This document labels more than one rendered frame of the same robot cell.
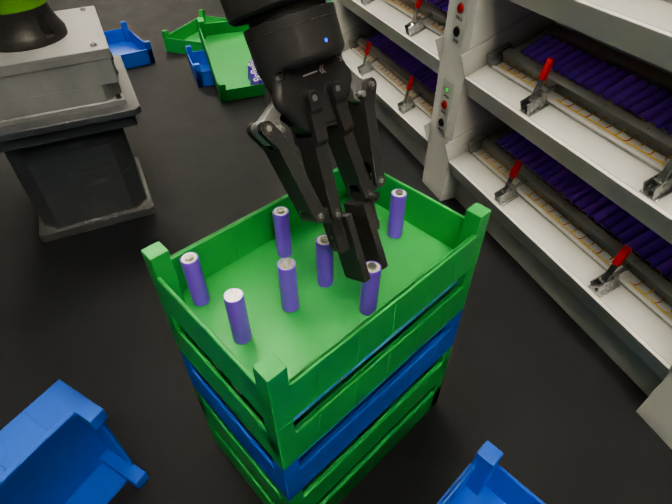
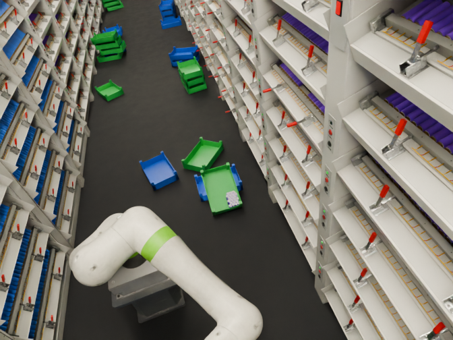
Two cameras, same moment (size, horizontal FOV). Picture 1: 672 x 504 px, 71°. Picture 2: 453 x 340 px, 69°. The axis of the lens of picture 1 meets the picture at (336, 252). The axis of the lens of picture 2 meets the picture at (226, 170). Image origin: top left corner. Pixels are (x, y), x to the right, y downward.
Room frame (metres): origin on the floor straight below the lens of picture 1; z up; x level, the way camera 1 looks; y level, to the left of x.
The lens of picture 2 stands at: (0.19, -0.13, 1.63)
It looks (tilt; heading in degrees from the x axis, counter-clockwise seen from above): 42 degrees down; 16
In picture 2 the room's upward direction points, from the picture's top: 12 degrees counter-clockwise
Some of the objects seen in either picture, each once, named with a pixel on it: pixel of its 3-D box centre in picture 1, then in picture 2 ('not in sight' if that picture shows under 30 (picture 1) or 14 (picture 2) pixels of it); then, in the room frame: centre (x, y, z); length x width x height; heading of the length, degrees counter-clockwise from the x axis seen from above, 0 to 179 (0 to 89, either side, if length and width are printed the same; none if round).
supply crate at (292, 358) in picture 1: (325, 257); not in sight; (0.36, 0.01, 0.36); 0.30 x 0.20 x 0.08; 134
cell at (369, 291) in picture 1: (369, 288); not in sight; (0.32, -0.03, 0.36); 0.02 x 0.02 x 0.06
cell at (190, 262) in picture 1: (195, 279); not in sight; (0.33, 0.14, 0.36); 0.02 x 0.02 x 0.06
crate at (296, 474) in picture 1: (327, 345); not in sight; (0.36, 0.01, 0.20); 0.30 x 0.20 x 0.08; 134
